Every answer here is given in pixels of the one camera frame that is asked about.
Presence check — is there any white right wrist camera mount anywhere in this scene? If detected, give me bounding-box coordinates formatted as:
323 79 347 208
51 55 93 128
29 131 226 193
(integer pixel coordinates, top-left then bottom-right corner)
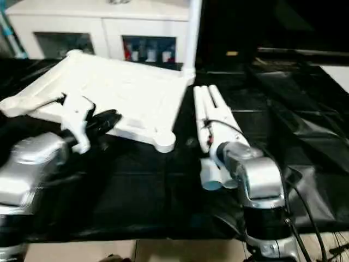
200 106 246 157

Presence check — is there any blue white pole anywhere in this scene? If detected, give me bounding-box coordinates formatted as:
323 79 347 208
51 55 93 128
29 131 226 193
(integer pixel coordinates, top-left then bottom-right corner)
0 8 28 60

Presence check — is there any black fabric covered furniture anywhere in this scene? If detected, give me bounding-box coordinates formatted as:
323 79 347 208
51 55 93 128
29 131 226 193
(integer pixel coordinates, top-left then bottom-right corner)
196 0 349 69

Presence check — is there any white glass-door cabinet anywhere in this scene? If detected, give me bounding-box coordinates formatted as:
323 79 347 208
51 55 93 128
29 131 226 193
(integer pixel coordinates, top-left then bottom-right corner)
5 0 191 72

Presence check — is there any white flat board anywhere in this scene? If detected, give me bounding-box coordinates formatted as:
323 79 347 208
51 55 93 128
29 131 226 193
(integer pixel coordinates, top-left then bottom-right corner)
318 65 349 94

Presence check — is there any black table mat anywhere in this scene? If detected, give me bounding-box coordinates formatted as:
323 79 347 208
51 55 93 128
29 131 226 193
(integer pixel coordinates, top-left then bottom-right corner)
0 56 349 242

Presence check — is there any long black pole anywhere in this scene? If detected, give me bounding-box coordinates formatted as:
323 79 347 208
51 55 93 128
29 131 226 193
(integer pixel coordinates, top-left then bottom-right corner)
257 46 349 56

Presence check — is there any white plastic table top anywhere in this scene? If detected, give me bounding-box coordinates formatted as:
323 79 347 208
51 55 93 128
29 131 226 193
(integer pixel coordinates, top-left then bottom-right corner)
0 49 196 154

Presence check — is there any white plastic table leg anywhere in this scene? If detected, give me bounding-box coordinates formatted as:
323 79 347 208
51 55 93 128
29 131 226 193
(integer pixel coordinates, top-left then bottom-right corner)
204 85 238 189
192 85 223 191
183 0 203 83
209 85 248 142

